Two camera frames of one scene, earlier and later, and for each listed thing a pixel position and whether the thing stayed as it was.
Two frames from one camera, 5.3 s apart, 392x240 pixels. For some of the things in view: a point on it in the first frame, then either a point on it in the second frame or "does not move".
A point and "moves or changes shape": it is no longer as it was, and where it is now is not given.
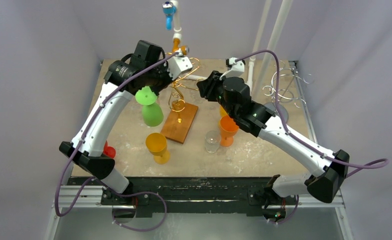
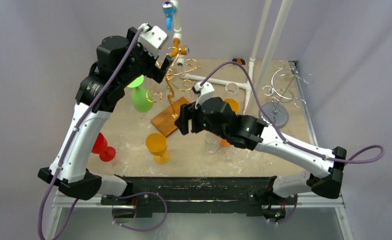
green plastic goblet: x=151 y=115 moves or changes shape
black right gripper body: x=208 y=88 to x=189 y=117
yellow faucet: x=184 y=49 does not move
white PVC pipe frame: x=177 y=40 does not move
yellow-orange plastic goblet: x=156 y=143 does not move
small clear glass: x=212 y=141 does not move
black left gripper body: x=158 y=78 to x=142 y=62
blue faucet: x=168 y=9 does not move
